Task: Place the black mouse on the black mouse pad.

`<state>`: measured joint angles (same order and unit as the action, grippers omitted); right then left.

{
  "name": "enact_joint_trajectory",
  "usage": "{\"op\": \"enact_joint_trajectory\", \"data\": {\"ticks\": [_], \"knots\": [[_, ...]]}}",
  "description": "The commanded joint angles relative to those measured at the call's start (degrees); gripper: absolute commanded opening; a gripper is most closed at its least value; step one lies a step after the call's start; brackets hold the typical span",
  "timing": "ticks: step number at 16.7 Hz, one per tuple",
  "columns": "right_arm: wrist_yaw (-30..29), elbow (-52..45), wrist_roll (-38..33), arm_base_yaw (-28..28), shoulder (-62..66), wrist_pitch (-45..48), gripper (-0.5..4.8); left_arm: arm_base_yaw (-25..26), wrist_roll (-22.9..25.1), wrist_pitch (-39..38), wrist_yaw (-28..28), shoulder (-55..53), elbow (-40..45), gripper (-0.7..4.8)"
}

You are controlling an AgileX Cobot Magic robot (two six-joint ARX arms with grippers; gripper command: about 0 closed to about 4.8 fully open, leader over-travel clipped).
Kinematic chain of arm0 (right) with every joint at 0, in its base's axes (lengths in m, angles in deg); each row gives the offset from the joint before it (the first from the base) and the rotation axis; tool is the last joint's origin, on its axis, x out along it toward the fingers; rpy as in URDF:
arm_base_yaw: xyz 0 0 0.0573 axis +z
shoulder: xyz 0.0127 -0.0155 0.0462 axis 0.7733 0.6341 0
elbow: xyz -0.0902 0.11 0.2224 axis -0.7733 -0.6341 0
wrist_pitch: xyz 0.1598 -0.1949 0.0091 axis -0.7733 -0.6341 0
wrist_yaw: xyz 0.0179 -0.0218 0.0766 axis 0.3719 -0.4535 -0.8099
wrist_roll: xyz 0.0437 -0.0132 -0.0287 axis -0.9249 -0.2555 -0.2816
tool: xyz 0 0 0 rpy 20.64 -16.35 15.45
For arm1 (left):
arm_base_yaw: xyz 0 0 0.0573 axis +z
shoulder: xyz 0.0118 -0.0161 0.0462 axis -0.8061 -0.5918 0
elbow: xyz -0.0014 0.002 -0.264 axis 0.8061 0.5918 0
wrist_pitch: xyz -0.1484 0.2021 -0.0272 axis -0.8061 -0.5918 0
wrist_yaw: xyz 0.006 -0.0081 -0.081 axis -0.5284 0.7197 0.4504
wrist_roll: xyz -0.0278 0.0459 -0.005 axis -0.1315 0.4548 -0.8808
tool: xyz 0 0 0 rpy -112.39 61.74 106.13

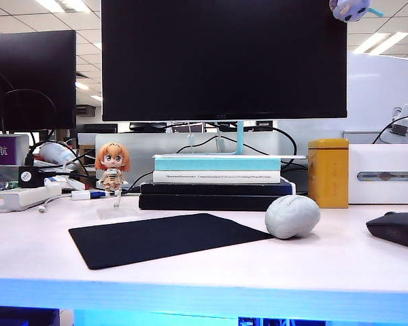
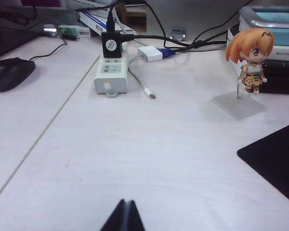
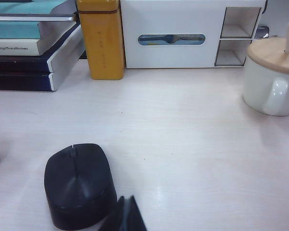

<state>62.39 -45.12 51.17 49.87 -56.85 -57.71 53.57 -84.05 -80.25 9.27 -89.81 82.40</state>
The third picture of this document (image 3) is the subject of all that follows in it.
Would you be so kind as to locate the white ceramic mug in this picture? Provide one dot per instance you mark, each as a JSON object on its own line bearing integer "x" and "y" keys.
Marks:
{"x": 255, "y": 86}

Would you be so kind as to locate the white book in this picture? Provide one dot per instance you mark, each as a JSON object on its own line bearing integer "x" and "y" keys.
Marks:
{"x": 14, "y": 48}

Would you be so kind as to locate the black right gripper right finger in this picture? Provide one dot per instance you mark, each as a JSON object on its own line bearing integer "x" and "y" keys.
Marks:
{"x": 133, "y": 219}

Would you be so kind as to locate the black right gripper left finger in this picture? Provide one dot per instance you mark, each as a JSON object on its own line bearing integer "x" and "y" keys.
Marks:
{"x": 115, "y": 221}

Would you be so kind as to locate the yellow tin canister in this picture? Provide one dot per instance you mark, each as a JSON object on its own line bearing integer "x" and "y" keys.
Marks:
{"x": 103, "y": 48}

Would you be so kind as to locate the round wooden mug lid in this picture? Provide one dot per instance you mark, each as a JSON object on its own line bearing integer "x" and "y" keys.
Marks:
{"x": 267, "y": 51}

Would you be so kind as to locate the black computer mouse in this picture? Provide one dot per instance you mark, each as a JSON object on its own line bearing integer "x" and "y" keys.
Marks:
{"x": 79, "y": 187}

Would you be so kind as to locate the teal book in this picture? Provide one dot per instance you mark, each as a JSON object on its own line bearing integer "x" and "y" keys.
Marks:
{"x": 14, "y": 30}

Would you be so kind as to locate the white tissue box organizer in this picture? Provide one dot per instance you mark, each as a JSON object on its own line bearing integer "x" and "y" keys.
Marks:
{"x": 173, "y": 19}

